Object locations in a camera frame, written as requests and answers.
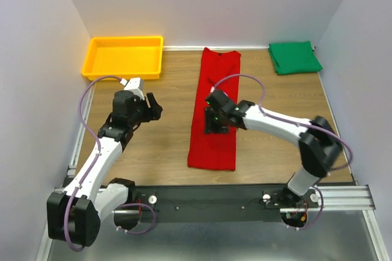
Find red t shirt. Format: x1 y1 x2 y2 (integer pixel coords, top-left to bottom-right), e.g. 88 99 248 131
187 48 241 171

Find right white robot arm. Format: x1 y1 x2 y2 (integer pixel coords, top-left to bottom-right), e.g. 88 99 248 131
205 89 343 207

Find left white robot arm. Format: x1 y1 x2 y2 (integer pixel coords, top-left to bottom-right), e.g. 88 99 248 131
47 89 162 252

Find yellow plastic tray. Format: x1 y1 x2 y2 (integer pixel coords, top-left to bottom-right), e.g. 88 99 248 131
81 36 164 81

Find folded green t shirt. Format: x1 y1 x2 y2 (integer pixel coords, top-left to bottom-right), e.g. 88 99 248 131
268 41 323 75

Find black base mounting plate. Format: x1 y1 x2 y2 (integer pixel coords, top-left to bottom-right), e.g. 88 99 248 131
113 184 319 231

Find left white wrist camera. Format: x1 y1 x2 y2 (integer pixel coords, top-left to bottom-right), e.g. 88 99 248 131
120 77 145 100

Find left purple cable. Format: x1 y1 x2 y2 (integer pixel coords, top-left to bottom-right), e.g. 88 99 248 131
64 75 157 252

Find purple cable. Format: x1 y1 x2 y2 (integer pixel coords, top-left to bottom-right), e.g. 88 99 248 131
64 75 157 252
211 74 353 231

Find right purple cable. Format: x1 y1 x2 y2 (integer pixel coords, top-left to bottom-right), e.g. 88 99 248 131
211 74 353 231

